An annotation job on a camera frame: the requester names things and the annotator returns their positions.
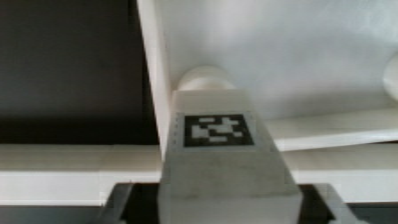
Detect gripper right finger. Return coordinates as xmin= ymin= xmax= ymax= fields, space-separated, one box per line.
xmin=298 ymin=184 xmax=355 ymax=224

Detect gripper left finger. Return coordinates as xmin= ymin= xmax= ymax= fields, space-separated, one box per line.
xmin=89 ymin=183 xmax=133 ymax=224

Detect white L-shaped obstacle fence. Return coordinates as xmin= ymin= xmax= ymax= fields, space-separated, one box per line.
xmin=0 ymin=144 xmax=398 ymax=206

